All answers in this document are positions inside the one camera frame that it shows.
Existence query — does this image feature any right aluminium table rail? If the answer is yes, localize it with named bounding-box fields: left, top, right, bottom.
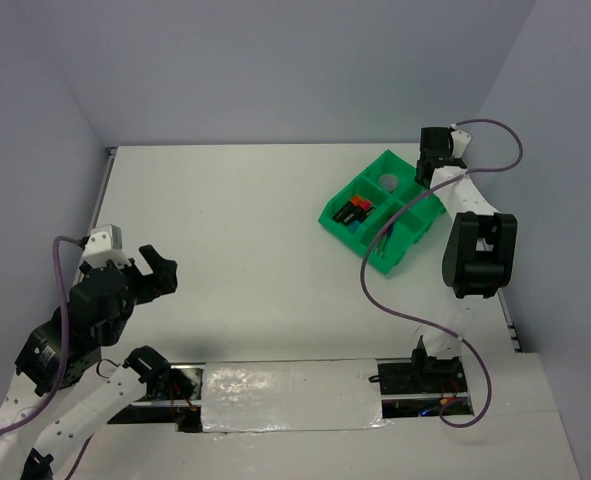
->
left=452, top=142, right=521, bottom=351

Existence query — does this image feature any blue gel pen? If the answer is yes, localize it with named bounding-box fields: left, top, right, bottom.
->
left=380, top=225, right=394, bottom=258

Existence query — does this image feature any blue-capped black highlighter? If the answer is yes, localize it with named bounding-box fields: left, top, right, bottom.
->
left=348, top=220, right=370, bottom=234

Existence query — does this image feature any clear jar of paper clips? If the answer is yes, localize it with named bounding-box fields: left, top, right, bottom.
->
left=378, top=173, right=399, bottom=193

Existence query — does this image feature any pink-capped black highlighter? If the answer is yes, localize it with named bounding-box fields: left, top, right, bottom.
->
left=342, top=200, right=372, bottom=226

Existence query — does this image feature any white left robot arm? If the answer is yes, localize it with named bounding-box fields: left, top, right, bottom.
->
left=0, top=245, right=178, bottom=479

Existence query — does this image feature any orange-capped black highlighter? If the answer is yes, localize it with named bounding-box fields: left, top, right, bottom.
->
left=332, top=195, right=362, bottom=222

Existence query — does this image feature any aluminium table edge rail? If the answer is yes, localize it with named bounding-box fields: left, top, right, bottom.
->
left=74, top=146, right=118, bottom=291

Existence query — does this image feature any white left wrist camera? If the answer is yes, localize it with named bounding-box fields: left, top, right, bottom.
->
left=82, top=224, right=130, bottom=268

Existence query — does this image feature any green compartment tray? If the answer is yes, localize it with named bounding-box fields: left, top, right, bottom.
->
left=318, top=150, right=445, bottom=275

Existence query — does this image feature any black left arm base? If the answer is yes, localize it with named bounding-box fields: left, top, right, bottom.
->
left=108, top=346, right=205, bottom=433

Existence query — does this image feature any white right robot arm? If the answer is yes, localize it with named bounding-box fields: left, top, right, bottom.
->
left=409, top=126, right=517, bottom=391

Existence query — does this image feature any silver tape sheet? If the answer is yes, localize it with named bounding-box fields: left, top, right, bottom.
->
left=201, top=359, right=386, bottom=433

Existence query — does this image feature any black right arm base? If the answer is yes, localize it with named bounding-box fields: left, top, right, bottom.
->
left=368, top=339, right=473, bottom=419

